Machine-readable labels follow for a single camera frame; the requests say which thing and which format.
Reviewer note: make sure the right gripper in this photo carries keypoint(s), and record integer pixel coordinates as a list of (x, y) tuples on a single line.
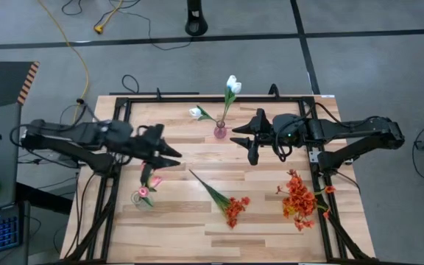
[(263, 134)]

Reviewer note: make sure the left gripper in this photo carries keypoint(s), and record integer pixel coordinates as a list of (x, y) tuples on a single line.
[(145, 141)]

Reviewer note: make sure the black stand base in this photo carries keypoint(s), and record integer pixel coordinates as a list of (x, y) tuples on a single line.
[(196, 24)]

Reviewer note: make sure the yellow vase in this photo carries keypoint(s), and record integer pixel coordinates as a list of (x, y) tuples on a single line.
[(289, 210)]

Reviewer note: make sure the black table frame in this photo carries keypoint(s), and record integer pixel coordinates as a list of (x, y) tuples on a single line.
[(197, 99)]

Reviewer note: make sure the pink glass vase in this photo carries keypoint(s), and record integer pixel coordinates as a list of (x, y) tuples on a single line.
[(220, 131)]

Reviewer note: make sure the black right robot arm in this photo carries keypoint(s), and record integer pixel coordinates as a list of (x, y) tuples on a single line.
[(344, 129)]

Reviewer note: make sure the large hazard striped mat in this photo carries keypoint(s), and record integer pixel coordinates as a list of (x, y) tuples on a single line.
[(2, 84)]

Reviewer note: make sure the clear glass vase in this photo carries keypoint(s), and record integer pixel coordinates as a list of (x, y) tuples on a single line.
[(138, 204)]

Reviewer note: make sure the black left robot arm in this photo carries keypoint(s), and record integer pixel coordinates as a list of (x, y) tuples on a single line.
[(68, 134)]

